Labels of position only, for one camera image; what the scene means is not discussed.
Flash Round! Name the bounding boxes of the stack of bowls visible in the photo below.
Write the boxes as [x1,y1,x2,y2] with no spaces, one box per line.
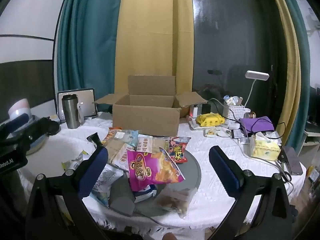
[7,99,48,155]

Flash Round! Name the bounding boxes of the white woven basket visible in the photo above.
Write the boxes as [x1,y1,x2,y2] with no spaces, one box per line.
[223,95,250,119]

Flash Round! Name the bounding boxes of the scissors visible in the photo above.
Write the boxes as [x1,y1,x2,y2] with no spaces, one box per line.
[280,169,293,183]

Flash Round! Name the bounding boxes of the clear bag of biscuits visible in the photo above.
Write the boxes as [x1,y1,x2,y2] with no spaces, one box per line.
[154,187,197,217]

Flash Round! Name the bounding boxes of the yellow crumpled bag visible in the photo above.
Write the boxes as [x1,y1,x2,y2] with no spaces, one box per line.
[196,112,225,127]

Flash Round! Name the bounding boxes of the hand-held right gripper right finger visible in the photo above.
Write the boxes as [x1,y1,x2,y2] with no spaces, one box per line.
[209,145,293,240]

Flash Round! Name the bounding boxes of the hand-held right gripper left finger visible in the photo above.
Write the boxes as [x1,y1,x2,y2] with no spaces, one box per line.
[25,146,118,240]

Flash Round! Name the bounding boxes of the white snack packet red print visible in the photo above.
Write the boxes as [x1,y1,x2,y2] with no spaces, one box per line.
[136,135,170,155]

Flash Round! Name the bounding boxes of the yellow white wrapper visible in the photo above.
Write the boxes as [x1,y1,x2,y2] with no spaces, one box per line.
[62,151,83,171]

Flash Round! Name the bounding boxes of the white crinkled snack packet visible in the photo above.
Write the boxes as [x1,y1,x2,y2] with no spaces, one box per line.
[91,164,124,208]

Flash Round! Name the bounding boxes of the tablet with grey case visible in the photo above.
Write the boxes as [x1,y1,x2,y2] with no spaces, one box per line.
[57,88,98,120]

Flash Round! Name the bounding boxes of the grey pouch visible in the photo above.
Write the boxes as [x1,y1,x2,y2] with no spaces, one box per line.
[110,180,136,216]

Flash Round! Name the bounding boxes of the dark glass door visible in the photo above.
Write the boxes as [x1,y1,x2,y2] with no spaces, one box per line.
[191,0,288,120]

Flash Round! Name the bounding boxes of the orange snack packet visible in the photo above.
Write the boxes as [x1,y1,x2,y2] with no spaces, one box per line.
[102,127,121,143]

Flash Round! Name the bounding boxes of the beige paper snack packet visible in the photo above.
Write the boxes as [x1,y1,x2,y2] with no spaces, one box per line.
[102,140,138,170]

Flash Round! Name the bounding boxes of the yellow curtain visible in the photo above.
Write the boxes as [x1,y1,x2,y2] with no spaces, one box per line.
[265,0,302,145]
[114,0,194,98]

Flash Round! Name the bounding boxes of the purple cloth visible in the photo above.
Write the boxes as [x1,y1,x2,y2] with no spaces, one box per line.
[239,116,275,137]

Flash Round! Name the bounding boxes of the teal curtain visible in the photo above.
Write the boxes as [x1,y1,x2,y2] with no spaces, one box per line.
[277,0,312,150]
[56,0,125,100]

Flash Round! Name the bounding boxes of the clear bag of snacks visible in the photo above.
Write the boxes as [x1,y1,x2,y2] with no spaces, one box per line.
[114,129,139,147]

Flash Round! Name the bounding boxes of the steel tumbler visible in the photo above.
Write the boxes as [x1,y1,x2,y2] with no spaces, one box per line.
[62,94,83,129]

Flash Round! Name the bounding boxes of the purple chip bag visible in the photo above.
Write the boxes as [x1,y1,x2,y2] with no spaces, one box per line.
[127,147,185,192]

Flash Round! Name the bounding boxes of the blue white snack packet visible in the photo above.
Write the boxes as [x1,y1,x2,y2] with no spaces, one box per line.
[132,184,157,203]

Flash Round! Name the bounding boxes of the cardboard box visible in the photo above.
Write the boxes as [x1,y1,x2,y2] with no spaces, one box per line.
[94,75,208,136]

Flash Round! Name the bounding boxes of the black phone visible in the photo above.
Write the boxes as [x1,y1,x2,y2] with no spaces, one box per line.
[281,146,303,176]

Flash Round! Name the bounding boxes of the white desk lamp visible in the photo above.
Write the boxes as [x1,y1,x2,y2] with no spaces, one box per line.
[244,70,270,110]

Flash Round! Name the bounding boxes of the grey round mat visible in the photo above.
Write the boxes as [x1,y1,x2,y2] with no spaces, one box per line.
[107,150,202,217]

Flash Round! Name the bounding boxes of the yellow tissue pack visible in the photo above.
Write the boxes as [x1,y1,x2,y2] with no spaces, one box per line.
[250,132,282,161]

